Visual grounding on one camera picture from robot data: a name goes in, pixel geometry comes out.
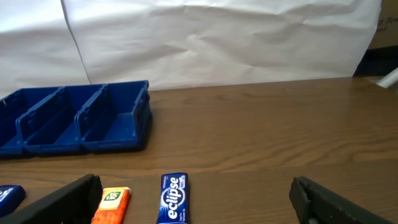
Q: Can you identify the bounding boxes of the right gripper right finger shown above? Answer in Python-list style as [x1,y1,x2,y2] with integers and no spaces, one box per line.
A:
[289,176,398,224]

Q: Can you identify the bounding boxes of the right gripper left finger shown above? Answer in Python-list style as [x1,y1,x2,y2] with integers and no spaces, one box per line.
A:
[0,174,103,224]

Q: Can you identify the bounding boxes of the orange candy box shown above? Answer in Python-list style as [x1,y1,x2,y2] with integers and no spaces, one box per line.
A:
[91,187,132,224]

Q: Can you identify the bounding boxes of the blue candy pack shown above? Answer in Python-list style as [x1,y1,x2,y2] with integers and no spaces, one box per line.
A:
[156,172,190,224]
[0,185,27,218]

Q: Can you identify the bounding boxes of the blue tray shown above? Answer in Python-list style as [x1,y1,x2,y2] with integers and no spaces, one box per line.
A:
[0,80,153,157]

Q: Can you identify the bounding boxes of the cardboard box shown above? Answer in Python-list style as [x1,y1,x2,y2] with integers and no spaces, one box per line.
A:
[368,0,398,50]

